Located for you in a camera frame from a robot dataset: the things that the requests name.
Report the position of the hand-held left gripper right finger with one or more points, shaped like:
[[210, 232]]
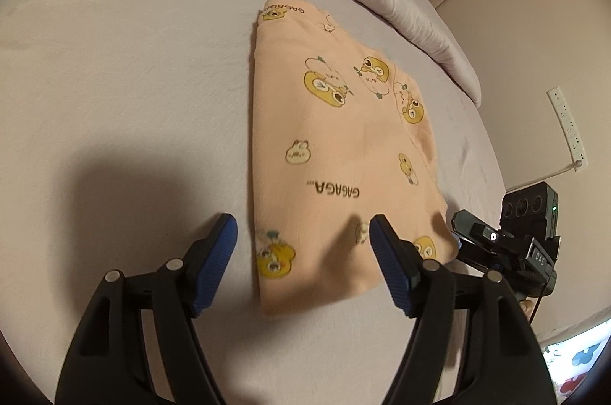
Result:
[[389, 261]]

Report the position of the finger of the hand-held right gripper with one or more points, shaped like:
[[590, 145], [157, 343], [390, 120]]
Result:
[[472, 230]]

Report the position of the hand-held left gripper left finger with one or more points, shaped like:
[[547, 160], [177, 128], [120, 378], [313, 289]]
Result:
[[215, 261]]

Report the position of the peach cartoon print shirt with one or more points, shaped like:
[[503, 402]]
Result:
[[334, 137]]

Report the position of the white power strip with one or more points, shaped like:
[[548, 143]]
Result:
[[565, 123]]

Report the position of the colourful printed mat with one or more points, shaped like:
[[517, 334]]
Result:
[[582, 367]]

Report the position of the bed with lilac sheet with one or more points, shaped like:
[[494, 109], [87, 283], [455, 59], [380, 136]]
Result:
[[119, 75]]

